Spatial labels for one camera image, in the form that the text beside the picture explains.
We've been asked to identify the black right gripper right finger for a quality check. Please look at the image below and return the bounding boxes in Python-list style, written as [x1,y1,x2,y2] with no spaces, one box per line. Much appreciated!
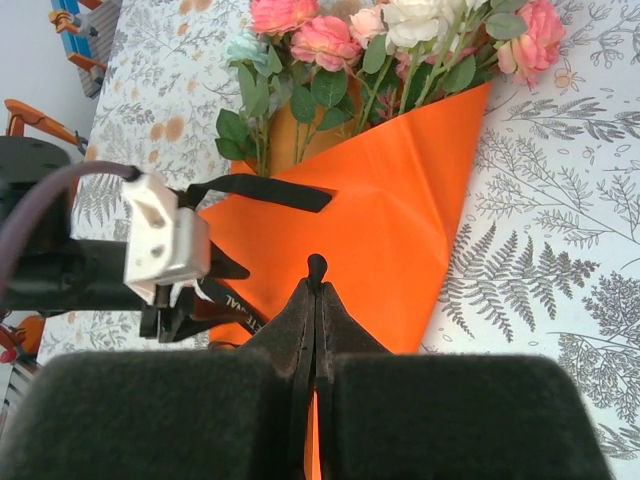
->
[314,281,619,480]

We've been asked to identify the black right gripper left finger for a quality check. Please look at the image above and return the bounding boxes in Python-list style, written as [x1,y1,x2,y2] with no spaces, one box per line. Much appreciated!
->
[0,278,319,480]

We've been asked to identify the black printed ribbon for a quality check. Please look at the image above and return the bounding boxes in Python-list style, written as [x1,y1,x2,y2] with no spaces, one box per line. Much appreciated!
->
[174,173,335,401]

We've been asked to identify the orange wrapping paper sheet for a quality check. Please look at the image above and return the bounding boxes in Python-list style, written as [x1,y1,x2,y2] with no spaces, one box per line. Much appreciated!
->
[197,81,494,480]

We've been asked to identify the light blue fake flower stem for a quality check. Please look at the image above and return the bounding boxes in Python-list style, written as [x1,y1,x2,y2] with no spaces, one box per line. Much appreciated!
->
[214,30,289,177]

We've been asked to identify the white fake rose stem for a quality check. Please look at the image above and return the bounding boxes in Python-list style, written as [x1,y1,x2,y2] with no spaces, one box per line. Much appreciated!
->
[349,0,481,139]

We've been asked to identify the large pink fake rose stem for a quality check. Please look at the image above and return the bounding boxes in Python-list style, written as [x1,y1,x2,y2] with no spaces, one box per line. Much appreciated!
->
[424,0,567,109]

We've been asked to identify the floral patterned tablecloth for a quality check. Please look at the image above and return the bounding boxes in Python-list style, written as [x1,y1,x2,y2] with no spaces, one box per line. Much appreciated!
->
[37,0,640,461]

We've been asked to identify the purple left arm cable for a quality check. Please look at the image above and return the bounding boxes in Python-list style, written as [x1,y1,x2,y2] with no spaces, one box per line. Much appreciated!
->
[0,161,142,301]

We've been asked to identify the aluminium left corner post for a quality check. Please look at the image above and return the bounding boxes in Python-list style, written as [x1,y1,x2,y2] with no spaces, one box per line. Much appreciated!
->
[79,0,125,99]

